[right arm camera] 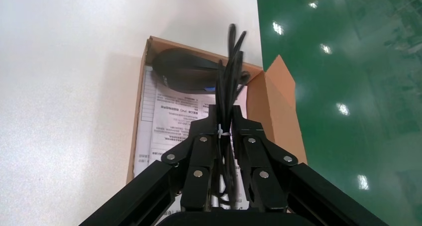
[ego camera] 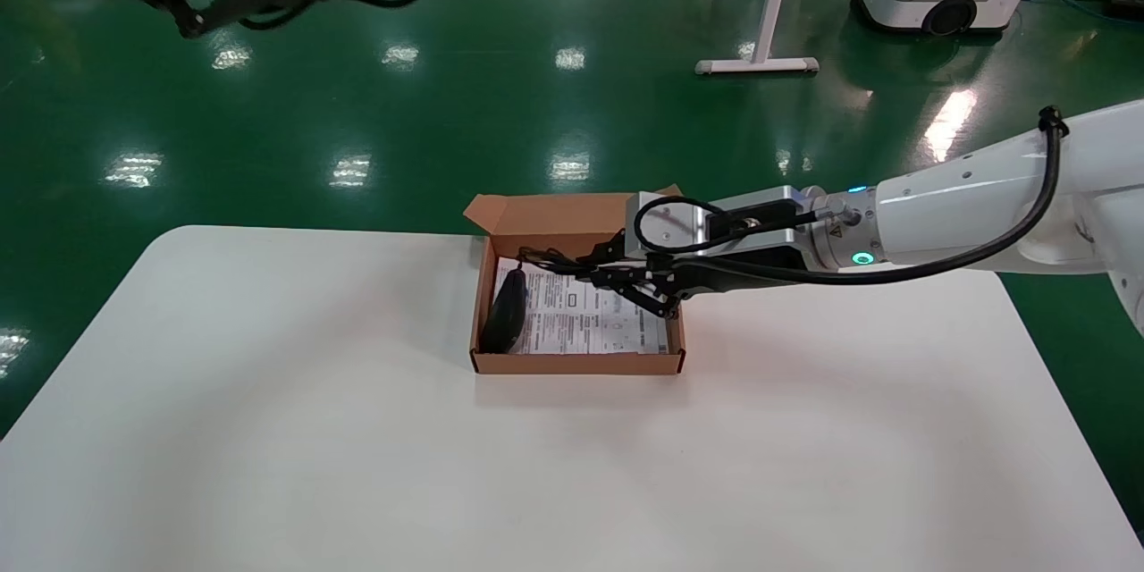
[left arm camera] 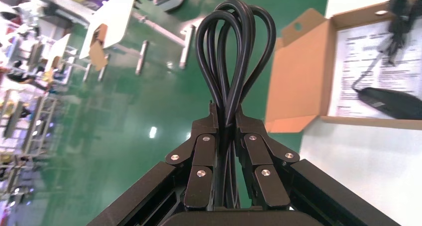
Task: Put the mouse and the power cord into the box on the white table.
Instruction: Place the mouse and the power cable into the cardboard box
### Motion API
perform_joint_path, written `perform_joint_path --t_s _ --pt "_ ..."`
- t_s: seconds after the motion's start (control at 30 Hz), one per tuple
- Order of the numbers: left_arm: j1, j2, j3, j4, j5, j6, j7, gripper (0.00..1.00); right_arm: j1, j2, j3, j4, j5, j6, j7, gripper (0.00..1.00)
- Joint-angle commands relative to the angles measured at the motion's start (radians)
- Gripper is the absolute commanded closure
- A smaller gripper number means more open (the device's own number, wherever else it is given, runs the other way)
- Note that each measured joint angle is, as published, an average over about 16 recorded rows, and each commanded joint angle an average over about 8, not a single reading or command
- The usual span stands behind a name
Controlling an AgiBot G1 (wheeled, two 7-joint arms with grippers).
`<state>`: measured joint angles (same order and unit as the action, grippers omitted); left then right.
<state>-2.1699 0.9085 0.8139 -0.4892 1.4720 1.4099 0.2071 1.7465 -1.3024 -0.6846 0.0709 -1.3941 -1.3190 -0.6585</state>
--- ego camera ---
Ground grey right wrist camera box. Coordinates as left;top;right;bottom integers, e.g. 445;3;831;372
624;186;811;273

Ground black computer mouse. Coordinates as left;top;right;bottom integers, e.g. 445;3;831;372
481;246;595;354

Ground white table stand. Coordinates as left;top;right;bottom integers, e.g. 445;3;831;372
695;0;820;76

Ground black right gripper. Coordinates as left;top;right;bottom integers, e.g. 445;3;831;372
581;231;811;320

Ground white printed instruction sheet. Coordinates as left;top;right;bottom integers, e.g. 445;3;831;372
496;257;669;356

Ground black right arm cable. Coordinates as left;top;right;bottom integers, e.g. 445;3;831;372
633;105;1071;287

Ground brown cardboard box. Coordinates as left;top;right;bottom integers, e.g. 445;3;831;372
463;184;689;376

